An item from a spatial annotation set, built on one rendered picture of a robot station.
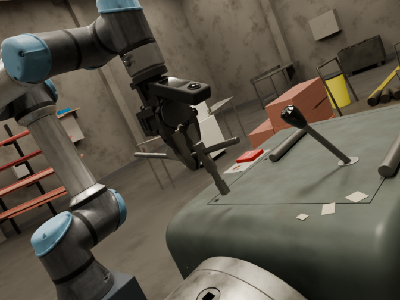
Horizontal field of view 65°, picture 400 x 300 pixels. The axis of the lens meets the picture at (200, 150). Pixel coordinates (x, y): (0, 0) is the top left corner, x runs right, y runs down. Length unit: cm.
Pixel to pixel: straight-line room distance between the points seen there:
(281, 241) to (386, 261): 14
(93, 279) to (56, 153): 36
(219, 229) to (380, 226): 27
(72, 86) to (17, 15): 243
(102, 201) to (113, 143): 1003
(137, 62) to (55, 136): 45
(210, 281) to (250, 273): 6
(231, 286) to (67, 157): 65
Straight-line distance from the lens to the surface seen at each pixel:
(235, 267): 50
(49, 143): 98
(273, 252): 52
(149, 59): 60
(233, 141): 53
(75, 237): 91
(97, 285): 94
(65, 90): 1078
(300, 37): 1210
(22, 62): 60
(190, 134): 63
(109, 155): 1084
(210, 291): 48
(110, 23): 63
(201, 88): 54
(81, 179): 97
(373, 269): 45
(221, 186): 61
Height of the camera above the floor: 149
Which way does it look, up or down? 10 degrees down
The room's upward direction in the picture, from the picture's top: 24 degrees counter-clockwise
